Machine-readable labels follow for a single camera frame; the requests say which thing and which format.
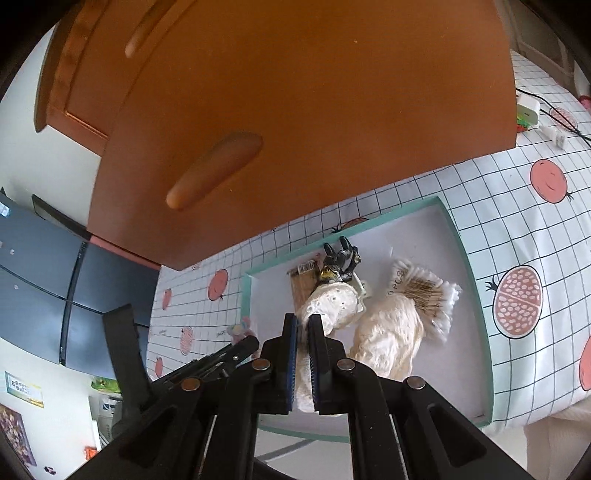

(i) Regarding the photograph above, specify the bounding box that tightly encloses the pastel hair ties pack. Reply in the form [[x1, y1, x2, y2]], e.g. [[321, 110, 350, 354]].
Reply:
[[226, 316, 256, 345]]

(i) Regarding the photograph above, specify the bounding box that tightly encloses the cream lace scrunchie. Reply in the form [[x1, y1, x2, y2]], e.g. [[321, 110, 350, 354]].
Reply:
[[294, 282, 425, 413]]

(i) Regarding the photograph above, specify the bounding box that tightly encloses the toothpick packet brown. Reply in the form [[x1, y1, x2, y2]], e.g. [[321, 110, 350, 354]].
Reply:
[[287, 253, 324, 310]]

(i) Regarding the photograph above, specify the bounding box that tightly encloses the cotton swabs bag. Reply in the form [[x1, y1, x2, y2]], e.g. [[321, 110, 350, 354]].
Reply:
[[387, 258, 462, 343]]

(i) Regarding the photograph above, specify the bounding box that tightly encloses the white foam tray teal rim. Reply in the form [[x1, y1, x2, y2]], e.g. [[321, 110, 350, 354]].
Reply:
[[240, 197, 493, 427]]

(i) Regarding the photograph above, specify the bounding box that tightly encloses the dark blue cabinet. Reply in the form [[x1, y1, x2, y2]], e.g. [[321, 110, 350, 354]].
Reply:
[[1, 196, 158, 378]]

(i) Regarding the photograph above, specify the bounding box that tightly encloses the pomegranate print grid mat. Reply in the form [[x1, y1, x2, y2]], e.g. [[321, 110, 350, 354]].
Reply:
[[147, 54, 590, 468]]

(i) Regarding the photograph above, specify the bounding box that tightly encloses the orange wooden nightstand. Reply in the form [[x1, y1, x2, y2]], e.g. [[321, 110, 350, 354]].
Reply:
[[34, 1, 516, 270]]

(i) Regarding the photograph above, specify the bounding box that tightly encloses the white plug piece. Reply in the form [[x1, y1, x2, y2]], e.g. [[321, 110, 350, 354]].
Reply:
[[540, 125, 566, 150]]

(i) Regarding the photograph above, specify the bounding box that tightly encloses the white charger adapter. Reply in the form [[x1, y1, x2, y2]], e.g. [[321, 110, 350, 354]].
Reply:
[[516, 93, 541, 128]]

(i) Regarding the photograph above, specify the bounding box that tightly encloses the black cable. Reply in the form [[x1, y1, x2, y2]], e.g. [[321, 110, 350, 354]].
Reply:
[[516, 87, 591, 149]]

